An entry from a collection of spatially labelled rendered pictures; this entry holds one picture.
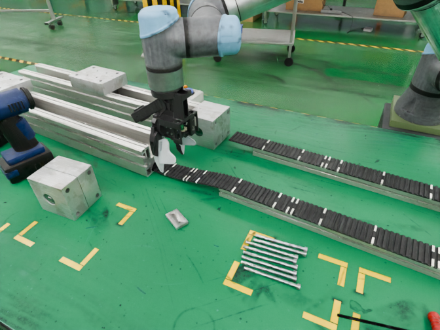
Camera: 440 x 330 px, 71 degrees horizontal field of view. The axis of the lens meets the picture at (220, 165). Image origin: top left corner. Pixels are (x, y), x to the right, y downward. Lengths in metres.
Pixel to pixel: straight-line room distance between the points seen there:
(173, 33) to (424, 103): 0.78
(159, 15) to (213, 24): 0.10
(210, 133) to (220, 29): 0.34
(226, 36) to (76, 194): 0.46
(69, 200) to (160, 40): 0.38
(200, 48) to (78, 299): 0.51
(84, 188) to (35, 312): 0.26
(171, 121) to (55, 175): 0.28
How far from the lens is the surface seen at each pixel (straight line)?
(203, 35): 0.63
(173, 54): 0.64
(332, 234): 0.69
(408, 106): 1.14
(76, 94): 1.23
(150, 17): 0.62
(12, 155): 0.94
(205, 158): 0.87
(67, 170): 0.76
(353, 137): 1.03
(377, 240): 0.68
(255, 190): 0.72
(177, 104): 0.67
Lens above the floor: 1.29
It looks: 38 degrees down
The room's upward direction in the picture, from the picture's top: 2 degrees counter-clockwise
